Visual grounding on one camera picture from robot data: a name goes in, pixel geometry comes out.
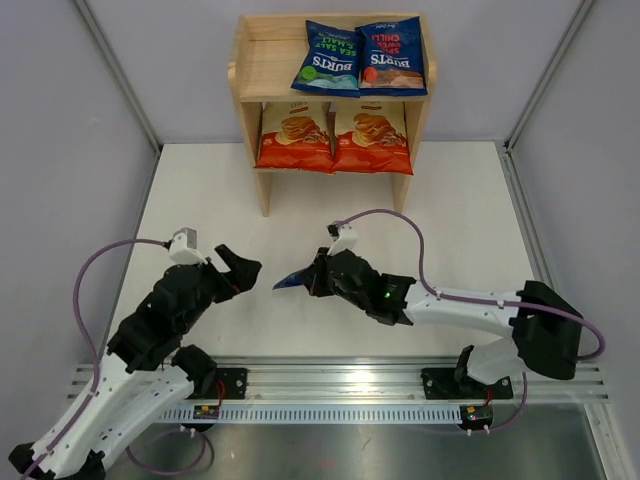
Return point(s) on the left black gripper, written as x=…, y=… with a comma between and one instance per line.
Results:
x=243, y=273

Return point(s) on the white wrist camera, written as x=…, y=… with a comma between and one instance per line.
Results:
x=182, y=248
x=344, y=237

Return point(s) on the cassava chips bag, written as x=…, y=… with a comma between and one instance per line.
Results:
x=370, y=137
x=295, y=136

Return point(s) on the white slotted cable duct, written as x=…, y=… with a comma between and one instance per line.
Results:
x=330, y=414

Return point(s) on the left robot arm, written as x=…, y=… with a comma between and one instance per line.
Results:
x=144, y=369

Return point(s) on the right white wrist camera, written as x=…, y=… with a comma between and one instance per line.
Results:
x=344, y=237

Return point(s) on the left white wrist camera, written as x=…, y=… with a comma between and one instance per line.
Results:
x=182, y=248

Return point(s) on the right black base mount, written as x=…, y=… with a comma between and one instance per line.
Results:
x=454, y=383

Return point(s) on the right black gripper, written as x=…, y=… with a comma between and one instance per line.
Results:
x=314, y=275

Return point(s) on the wooden two-tier shelf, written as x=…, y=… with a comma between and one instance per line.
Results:
x=266, y=53

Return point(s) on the blue bag back side up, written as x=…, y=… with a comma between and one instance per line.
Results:
x=333, y=61

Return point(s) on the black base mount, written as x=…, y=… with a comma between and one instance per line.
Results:
x=454, y=383
x=220, y=382

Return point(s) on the aluminium mounting rail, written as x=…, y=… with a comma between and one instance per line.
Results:
x=390, y=381

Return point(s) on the blue Burts bag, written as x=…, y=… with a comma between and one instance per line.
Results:
x=298, y=278
x=392, y=60

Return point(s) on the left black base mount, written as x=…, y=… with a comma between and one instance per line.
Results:
x=220, y=382

